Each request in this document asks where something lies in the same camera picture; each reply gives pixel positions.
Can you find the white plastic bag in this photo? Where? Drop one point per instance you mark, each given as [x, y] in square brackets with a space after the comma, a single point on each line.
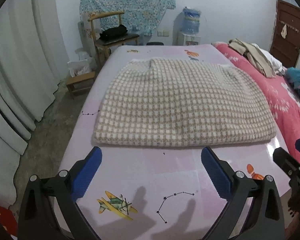
[84, 65]

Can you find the small wooden stool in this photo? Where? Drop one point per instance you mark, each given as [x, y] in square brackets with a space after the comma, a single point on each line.
[80, 83]

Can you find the white water dispenser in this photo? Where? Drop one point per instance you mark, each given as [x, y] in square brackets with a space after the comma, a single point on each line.
[187, 39]

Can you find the wooden chair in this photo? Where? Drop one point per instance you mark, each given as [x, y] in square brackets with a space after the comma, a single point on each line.
[105, 46]

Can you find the beige white houndstooth coat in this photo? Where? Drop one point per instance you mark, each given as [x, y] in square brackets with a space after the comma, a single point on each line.
[181, 103]

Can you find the teal floral hanging cloth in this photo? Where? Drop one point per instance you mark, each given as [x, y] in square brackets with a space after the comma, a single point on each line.
[142, 16]

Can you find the dark brown wooden door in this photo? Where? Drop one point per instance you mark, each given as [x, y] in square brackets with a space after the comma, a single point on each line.
[286, 39]

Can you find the wall socket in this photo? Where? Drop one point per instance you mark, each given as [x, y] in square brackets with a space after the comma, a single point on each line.
[163, 33]

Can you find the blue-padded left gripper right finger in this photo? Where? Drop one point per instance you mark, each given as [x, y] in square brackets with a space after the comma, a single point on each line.
[265, 218]

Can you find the white curtain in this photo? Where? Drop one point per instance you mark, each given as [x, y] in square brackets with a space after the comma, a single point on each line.
[33, 61]

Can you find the black garment on chair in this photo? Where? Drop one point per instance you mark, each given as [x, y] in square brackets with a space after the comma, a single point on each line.
[113, 33]

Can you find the pink floral blanket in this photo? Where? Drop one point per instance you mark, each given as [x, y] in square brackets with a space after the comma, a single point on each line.
[283, 102]

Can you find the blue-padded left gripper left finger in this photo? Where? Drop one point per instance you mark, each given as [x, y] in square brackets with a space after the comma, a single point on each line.
[49, 208]

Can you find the beige and white clothes pile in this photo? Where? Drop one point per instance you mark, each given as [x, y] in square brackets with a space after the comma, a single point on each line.
[260, 59]

